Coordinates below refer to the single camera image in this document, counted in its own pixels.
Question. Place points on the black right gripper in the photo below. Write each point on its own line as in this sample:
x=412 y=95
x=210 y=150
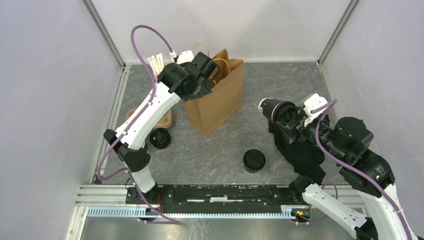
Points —
x=289 y=127

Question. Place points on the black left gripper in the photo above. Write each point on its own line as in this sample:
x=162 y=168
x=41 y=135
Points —
x=205 y=87

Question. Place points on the black paper coffee cup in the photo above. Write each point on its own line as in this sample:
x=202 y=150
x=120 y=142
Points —
x=253 y=169
x=268 y=108

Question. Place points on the brown paper bag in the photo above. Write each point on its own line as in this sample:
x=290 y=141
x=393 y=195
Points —
x=207 y=113

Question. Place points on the black plastic cup lid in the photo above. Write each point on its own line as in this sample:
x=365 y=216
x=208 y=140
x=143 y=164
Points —
x=284 y=112
x=254 y=157

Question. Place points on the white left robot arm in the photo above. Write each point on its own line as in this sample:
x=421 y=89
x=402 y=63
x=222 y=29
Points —
x=176 y=82

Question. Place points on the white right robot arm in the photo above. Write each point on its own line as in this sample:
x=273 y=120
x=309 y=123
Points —
x=366 y=172

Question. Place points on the black cloth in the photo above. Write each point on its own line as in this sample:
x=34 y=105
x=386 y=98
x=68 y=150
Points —
x=305 y=157

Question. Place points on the white wrapped straws bundle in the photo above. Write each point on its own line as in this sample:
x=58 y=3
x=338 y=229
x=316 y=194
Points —
x=156 y=63

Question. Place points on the brown cardboard cup carrier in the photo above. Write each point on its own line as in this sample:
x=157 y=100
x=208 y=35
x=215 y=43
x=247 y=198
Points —
x=165 y=121

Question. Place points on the stack of black lids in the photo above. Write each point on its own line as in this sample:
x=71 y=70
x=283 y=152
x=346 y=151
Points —
x=160 y=138

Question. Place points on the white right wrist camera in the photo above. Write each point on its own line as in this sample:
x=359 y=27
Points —
x=313 y=107

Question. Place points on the aluminium slotted cable duct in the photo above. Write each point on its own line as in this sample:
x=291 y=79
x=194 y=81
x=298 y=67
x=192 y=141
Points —
x=125 y=201

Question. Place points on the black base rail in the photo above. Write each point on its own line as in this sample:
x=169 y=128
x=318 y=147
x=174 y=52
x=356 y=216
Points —
x=222 y=199

